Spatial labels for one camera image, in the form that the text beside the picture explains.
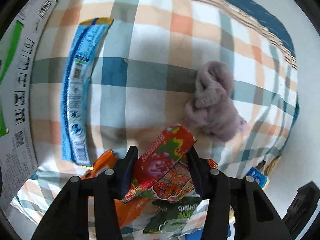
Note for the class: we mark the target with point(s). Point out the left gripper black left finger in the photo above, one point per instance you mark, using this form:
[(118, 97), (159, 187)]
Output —
[(67, 216)]

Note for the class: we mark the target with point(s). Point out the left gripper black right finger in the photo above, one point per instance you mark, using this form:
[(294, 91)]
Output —
[(255, 216)]

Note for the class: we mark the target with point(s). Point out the green wet wipes packet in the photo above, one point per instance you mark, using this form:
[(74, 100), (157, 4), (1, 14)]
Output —
[(171, 217)]

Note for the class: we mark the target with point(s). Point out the red floral snack packet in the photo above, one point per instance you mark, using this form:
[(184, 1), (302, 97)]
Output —
[(162, 172)]

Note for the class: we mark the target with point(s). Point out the purple fuzzy cloth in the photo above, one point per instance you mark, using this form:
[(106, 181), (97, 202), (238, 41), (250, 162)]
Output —
[(211, 109)]

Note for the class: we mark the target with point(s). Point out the blue long snack packet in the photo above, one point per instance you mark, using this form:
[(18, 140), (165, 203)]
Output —
[(86, 46)]

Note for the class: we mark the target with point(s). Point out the cardboard box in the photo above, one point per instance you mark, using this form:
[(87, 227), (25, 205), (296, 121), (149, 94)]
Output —
[(18, 49)]

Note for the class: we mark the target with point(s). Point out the white tissue pack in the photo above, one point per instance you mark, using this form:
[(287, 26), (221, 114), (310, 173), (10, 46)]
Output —
[(262, 180)]

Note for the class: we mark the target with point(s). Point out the plaid checkered tablecloth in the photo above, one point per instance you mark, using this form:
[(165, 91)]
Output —
[(144, 76)]

